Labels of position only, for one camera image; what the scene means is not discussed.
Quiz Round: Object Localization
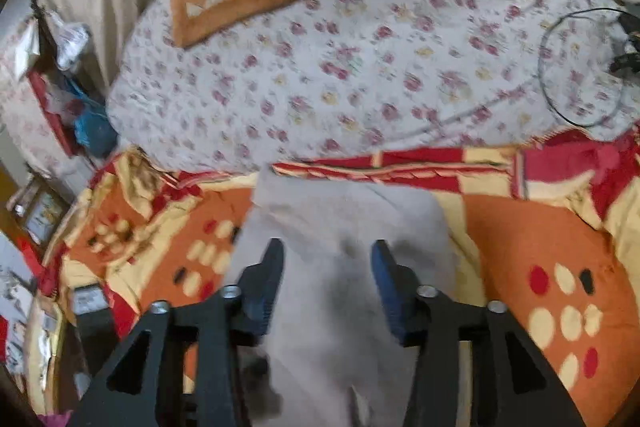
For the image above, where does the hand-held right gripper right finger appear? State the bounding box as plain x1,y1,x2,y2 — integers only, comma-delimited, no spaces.
370,239,586,427

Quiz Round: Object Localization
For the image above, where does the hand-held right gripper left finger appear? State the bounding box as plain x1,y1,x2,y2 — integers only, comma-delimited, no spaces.
67,237,286,427

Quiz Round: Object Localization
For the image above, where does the beige garment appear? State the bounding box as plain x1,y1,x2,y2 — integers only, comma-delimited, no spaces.
227,167,462,427

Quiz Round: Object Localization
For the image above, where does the orange red printed blanket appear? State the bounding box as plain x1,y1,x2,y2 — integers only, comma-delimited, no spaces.
40,127,640,427

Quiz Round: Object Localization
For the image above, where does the dark box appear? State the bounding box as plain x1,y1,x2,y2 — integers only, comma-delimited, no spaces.
72,286,121,383

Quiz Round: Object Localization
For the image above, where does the floral bed quilt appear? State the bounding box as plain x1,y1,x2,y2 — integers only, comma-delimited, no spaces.
107,0,640,172

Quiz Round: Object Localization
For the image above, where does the blue plastic bag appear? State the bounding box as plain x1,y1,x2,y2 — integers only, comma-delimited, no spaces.
74,82,119,158

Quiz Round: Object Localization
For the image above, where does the red bag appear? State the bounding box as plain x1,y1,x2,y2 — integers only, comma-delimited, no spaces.
27,69,76,158

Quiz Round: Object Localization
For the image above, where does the floral cloth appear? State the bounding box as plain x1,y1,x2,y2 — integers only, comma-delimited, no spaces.
0,17,66,175

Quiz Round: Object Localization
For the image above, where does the clear plastic bag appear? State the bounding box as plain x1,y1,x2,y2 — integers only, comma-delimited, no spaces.
49,13,92,71

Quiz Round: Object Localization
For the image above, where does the black cable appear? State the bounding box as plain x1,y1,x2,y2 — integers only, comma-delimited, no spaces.
537,7,640,128

